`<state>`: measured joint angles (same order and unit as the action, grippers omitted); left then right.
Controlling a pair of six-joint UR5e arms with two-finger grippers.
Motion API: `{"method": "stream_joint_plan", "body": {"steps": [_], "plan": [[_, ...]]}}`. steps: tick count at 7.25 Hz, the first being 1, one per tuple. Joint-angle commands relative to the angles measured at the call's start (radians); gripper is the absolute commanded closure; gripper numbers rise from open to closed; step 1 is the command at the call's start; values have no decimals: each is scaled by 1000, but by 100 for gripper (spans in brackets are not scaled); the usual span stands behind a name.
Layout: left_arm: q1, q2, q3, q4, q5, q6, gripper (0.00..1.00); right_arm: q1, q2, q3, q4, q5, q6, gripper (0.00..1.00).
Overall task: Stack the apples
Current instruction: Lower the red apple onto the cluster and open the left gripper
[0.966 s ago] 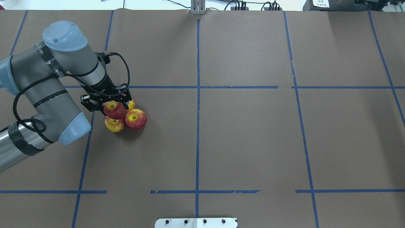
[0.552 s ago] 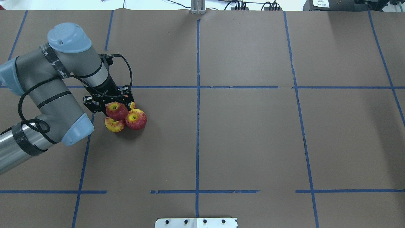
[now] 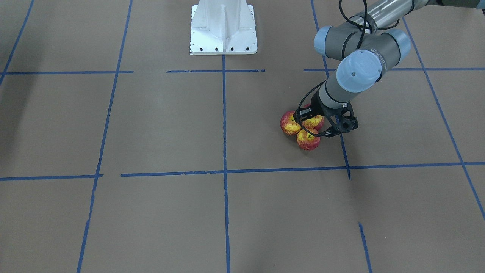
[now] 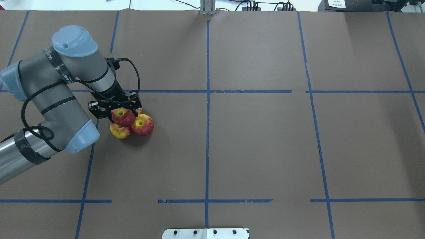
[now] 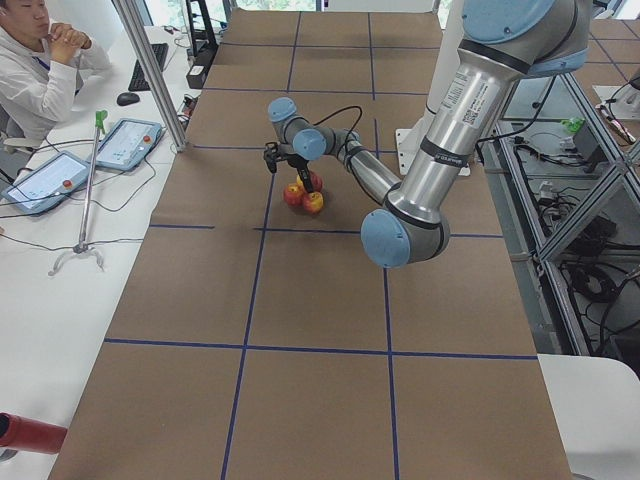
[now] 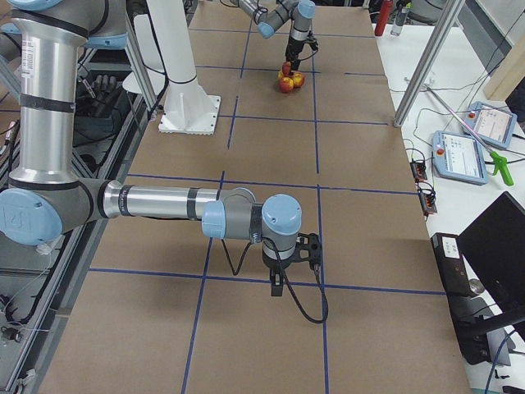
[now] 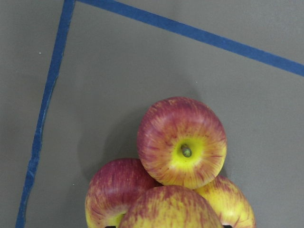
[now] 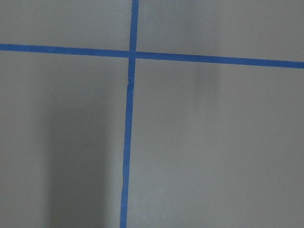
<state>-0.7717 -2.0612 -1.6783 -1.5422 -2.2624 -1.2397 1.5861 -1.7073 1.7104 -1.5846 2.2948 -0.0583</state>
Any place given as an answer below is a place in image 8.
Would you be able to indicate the brown paper table cover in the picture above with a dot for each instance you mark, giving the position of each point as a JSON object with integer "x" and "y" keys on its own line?
{"x": 151, "y": 113}

